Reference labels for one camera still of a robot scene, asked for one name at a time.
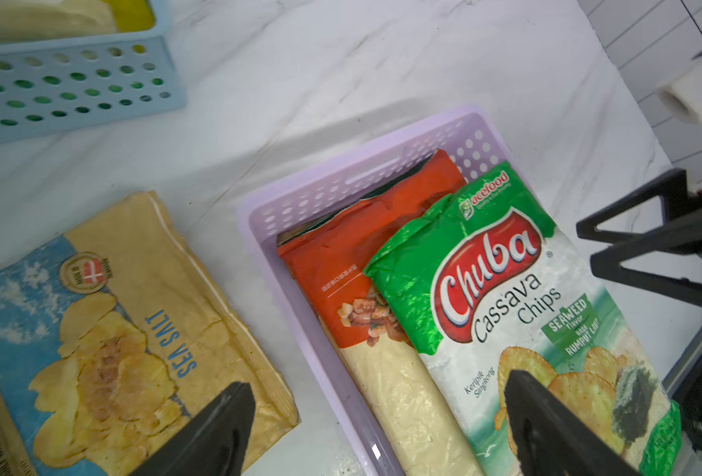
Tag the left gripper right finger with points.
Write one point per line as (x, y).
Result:
(550, 440)

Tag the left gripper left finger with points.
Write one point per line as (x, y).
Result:
(214, 443)

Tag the green Chuba cassava chips bag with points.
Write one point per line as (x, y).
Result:
(485, 283)

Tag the purple plastic basket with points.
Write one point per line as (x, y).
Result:
(475, 148)

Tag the beige red cassava chips bag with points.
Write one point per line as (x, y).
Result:
(328, 265)

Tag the blue salt chips bag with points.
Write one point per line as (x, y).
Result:
(113, 337)

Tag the blue plastic basket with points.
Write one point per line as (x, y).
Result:
(61, 85)

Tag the yellow lettuce toy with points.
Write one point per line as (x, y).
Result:
(132, 15)

